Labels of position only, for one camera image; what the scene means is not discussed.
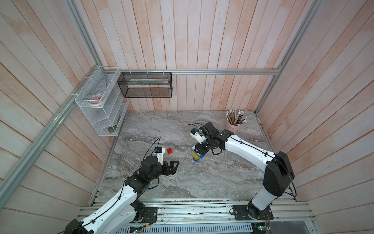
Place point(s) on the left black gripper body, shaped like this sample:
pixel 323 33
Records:
pixel 164 169

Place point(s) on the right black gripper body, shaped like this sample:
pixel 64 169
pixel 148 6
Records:
pixel 205 147

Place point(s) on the light blue long lego brick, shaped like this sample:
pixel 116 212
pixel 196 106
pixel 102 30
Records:
pixel 196 153

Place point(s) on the yellow long lego brick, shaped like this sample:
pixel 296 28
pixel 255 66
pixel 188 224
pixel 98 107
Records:
pixel 195 158

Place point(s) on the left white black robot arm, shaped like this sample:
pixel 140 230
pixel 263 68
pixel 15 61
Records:
pixel 125 206

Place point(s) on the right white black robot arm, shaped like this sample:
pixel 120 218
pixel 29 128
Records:
pixel 278 172

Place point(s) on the pink pencil cup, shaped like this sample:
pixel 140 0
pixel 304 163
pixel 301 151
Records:
pixel 232 128

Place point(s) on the bundle of coloured pencils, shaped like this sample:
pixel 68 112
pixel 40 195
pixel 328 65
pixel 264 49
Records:
pixel 235 117

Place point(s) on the black mesh basket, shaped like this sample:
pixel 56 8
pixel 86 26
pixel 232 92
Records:
pixel 146 84

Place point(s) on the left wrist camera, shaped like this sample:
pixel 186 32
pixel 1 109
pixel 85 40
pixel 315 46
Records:
pixel 159 152

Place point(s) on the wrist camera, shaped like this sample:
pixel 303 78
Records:
pixel 197 134
pixel 159 152

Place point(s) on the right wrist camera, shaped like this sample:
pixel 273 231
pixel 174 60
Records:
pixel 197 134

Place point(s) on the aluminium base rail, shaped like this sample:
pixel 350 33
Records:
pixel 199 211

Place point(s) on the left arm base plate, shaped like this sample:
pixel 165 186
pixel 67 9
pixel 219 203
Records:
pixel 146 215

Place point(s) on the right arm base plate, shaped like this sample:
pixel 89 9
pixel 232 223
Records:
pixel 249 212

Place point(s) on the white wire shelf rack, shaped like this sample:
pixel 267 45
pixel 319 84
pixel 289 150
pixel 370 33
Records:
pixel 106 119

